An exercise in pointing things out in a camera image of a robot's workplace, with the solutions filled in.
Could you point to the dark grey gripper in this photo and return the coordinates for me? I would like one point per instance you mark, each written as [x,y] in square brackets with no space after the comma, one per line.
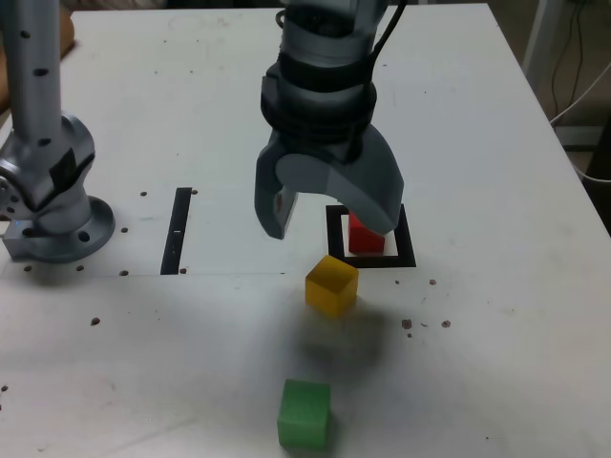
[324,149]

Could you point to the red cube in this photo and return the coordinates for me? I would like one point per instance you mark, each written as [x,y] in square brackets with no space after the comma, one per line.
[363,241]

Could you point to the yellow cube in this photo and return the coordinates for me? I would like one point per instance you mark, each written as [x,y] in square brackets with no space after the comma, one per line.
[329,286]

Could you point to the green cube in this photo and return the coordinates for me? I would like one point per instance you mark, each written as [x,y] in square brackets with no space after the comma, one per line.
[303,415]

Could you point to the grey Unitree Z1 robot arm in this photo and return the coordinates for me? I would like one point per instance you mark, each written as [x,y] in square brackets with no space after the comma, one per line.
[33,95]

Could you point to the black tape square outline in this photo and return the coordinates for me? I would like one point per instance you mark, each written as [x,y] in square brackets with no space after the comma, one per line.
[405,248]

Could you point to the black tape strip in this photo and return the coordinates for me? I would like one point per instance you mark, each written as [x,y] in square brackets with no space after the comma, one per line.
[174,248]

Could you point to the white metal post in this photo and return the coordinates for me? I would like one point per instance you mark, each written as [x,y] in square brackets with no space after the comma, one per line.
[543,28]

